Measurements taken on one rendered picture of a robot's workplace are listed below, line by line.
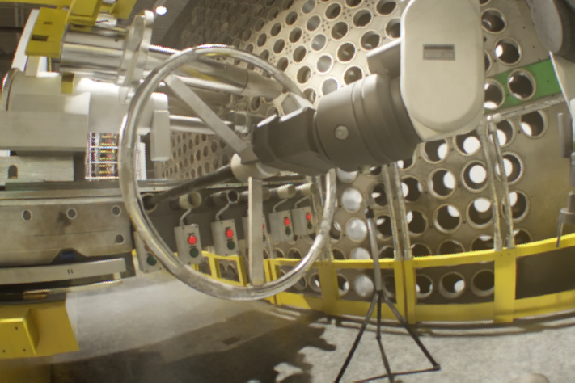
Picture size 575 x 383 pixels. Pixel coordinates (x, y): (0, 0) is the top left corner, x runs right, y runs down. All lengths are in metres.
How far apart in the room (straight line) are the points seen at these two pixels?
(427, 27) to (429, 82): 0.04
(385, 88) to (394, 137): 0.04
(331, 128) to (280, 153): 0.07
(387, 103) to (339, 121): 0.05
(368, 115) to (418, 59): 0.06
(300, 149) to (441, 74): 0.15
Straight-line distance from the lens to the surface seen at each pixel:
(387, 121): 0.22
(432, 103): 0.19
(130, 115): 0.30
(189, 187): 0.54
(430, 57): 0.20
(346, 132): 0.23
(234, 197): 1.08
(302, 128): 0.26
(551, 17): 0.44
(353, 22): 2.82
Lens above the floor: 0.79
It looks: 8 degrees up
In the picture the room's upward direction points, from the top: 9 degrees counter-clockwise
